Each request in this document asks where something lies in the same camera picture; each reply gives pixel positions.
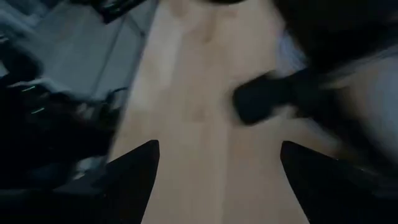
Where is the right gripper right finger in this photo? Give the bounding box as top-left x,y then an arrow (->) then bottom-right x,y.
279,140 -> 398,224

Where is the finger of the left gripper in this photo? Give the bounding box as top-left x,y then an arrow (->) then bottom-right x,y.
231,68 -> 315,126

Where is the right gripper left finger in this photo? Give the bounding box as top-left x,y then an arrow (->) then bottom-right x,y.
71,139 -> 161,224

